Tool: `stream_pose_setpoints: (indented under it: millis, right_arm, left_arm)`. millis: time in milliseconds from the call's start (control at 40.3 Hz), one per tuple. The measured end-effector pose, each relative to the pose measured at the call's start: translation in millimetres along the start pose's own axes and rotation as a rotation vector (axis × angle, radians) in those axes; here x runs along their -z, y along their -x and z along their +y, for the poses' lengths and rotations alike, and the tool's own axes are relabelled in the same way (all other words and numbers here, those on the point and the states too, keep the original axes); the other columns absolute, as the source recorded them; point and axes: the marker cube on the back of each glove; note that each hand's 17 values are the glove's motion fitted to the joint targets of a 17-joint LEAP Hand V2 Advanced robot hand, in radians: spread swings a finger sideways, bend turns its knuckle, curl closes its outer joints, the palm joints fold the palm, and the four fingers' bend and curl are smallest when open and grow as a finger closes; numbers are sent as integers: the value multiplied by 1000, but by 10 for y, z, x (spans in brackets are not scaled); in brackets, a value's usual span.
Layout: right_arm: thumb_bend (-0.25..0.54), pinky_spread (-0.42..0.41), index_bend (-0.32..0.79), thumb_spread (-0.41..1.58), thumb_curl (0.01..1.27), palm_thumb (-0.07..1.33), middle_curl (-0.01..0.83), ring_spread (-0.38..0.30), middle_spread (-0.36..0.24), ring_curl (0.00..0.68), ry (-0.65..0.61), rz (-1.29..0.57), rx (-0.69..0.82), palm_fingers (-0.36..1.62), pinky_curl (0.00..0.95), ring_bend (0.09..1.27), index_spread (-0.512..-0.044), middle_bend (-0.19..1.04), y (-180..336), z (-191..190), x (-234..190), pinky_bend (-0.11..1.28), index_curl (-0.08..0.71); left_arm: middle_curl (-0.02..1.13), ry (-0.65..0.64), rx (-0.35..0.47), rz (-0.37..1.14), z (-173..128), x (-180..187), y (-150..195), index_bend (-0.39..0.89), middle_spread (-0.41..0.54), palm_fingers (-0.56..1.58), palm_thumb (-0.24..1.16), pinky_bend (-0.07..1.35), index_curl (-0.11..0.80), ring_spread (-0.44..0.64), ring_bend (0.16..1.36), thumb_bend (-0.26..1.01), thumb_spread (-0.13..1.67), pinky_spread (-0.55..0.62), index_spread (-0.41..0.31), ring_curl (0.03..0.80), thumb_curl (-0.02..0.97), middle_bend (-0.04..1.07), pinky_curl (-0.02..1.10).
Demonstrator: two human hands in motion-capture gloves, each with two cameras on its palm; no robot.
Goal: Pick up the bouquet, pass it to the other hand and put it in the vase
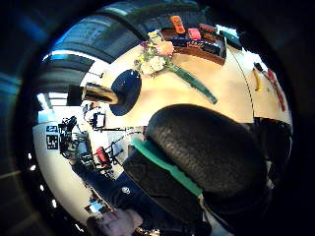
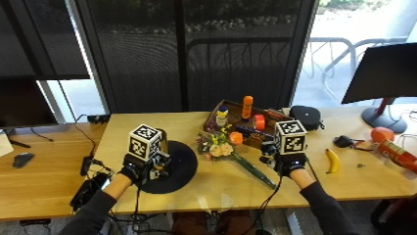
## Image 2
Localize white bottle yellow label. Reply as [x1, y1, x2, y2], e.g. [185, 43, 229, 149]
[214, 106, 229, 128]

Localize orange tall bottle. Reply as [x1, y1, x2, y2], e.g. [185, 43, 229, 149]
[241, 95, 254, 121]

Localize black round case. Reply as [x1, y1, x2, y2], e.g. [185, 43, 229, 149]
[287, 105, 326, 131]

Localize black flat device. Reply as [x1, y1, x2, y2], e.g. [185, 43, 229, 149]
[69, 171, 111, 213]

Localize person's right hand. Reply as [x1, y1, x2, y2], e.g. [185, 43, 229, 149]
[259, 140, 310, 178]

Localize white marker cube left glove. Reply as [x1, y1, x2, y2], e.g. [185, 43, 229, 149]
[126, 123, 167, 163]

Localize dark computer monitor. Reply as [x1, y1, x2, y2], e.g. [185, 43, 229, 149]
[0, 76, 60, 131]

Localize black power adapter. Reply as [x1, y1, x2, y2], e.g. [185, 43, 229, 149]
[80, 155, 93, 177]

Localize brown wooden tray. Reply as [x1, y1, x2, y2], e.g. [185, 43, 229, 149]
[202, 99, 294, 150]

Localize black cable clamp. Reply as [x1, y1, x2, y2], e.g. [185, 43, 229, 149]
[86, 114, 111, 124]

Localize black round hat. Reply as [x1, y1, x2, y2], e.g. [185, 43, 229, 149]
[138, 140, 199, 195]

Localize orange tape roll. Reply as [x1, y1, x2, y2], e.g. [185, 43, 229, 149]
[253, 114, 267, 131]

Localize black small device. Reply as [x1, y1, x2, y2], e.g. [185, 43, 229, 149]
[331, 134, 365, 150]

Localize black computer monitor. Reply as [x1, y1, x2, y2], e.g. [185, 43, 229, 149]
[339, 42, 417, 134]

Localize artificial flower bouquet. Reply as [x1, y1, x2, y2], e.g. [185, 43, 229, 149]
[195, 125, 278, 190]

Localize person's left hand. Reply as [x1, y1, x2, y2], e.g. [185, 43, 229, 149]
[117, 152, 171, 187]

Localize red cylindrical can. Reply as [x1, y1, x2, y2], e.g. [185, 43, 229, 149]
[377, 139, 417, 174]

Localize white marker cube right glove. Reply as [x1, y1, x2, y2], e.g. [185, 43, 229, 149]
[271, 119, 309, 156]

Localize white marker cube glove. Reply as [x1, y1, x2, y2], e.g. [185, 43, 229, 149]
[271, 119, 309, 156]
[126, 123, 167, 163]

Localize grey computer mouse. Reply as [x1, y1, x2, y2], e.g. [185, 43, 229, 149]
[12, 152, 36, 169]

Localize orange ball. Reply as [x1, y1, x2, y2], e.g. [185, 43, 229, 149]
[370, 126, 395, 144]

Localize yellow banana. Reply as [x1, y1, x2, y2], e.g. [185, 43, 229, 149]
[325, 148, 341, 174]

